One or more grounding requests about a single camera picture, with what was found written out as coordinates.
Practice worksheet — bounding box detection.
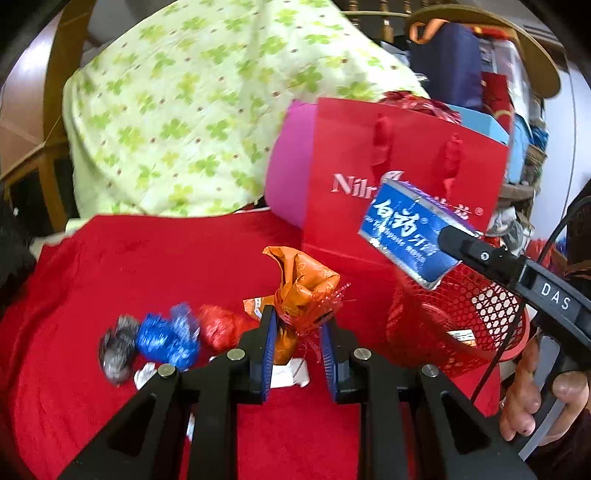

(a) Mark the dark red plastic bag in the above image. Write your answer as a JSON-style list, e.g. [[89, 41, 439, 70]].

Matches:
[[380, 91, 462, 125]]

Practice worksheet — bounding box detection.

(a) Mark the wooden stair railing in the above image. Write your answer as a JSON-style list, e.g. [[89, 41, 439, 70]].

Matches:
[[334, 0, 449, 43]]

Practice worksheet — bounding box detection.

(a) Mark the light blue cardboard box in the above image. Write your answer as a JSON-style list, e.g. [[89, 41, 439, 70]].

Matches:
[[448, 104, 510, 146]]

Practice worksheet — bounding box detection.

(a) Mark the red paper gift bag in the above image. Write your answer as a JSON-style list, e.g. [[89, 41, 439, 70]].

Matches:
[[301, 97, 510, 351]]

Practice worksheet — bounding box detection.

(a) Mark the blue foil wrapper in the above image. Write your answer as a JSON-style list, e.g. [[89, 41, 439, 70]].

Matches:
[[135, 303, 200, 371]]

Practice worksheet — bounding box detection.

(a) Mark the navy blue bag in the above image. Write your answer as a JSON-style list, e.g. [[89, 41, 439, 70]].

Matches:
[[408, 18, 483, 110]]

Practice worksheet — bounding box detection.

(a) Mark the red mesh basket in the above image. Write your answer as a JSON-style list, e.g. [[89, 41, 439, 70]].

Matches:
[[386, 264, 519, 377]]

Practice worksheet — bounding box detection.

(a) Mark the red foil wrapper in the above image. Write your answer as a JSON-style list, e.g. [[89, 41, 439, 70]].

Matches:
[[197, 305, 259, 355]]

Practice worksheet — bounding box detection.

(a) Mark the person's right hand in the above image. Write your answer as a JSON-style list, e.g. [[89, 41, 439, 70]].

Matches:
[[498, 338, 591, 446]]

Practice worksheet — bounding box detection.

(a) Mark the blue toothpaste box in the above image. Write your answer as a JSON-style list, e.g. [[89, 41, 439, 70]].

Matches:
[[359, 180, 478, 290]]

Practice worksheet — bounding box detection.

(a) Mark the grey foil wrapper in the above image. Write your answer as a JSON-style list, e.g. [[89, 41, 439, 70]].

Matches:
[[98, 315, 140, 386]]

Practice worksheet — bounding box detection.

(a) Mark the green clover quilt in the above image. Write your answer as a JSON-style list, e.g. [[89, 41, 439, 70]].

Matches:
[[62, 1, 423, 218]]

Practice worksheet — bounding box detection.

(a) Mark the red gift box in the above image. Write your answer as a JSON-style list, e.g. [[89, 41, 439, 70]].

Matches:
[[482, 72, 514, 135]]

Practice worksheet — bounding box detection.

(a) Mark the orange foil wrapper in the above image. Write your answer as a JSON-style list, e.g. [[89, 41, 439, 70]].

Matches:
[[243, 246, 349, 365]]

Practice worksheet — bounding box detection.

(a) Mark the round wooden tabletop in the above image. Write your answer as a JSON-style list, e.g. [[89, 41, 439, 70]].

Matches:
[[405, 4, 561, 99]]

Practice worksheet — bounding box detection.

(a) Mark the pink pillow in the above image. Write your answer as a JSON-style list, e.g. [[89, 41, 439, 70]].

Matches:
[[264, 100, 318, 229]]

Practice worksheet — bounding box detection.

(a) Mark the black cable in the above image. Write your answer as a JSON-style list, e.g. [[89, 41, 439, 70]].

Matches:
[[469, 195, 591, 405]]

